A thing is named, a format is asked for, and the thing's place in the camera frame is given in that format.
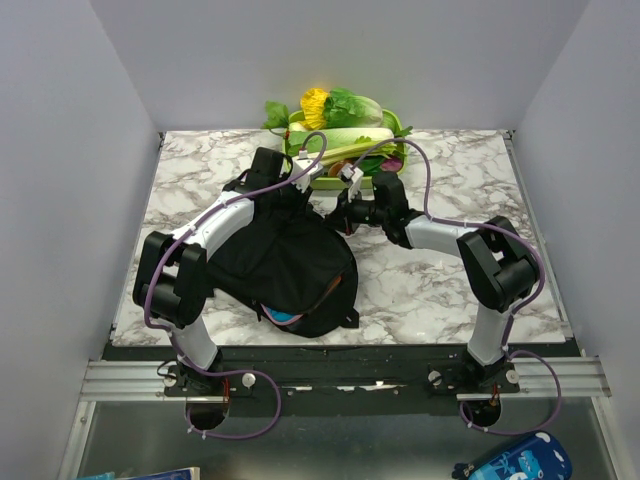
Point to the black student backpack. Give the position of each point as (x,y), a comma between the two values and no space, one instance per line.
(287,265)

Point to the green vegetable tray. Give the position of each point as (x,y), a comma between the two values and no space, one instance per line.
(370,165)

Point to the blue pencil case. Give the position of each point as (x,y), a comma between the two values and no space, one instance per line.
(538,455)

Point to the yellow flower vegetable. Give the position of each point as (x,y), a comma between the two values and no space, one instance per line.
(312,105)

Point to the green leaf sprig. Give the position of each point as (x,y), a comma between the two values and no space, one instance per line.
(277,115)

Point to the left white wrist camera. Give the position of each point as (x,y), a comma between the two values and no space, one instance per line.
(304,171)

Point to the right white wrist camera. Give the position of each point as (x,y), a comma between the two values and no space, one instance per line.
(352,176)

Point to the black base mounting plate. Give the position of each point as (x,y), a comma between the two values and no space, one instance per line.
(342,380)

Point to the green lettuce head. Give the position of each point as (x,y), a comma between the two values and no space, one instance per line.
(345,109)

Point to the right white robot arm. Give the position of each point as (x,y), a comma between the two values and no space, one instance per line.
(501,267)

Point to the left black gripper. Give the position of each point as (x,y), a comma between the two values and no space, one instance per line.
(299,204)

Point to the aluminium rail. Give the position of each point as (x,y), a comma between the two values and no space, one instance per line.
(573,377)

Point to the long white green cabbage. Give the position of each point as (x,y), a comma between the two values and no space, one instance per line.
(336,137)

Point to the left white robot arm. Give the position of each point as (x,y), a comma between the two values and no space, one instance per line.
(171,282)

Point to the pink pencil case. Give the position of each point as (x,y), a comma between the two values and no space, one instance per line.
(280,318)

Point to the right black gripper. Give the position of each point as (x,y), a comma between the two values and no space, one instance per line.
(345,210)

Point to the green celery stalks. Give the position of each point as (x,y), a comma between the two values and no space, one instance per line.
(385,149)

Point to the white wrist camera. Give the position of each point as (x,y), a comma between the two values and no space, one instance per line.
(304,171)
(352,176)

